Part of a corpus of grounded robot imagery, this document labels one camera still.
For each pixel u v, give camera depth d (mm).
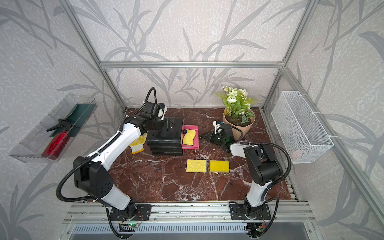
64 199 413
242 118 943
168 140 808
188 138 914
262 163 490
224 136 766
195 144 935
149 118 632
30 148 577
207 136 867
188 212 752
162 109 686
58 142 579
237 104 844
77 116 722
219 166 903
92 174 430
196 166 887
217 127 869
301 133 620
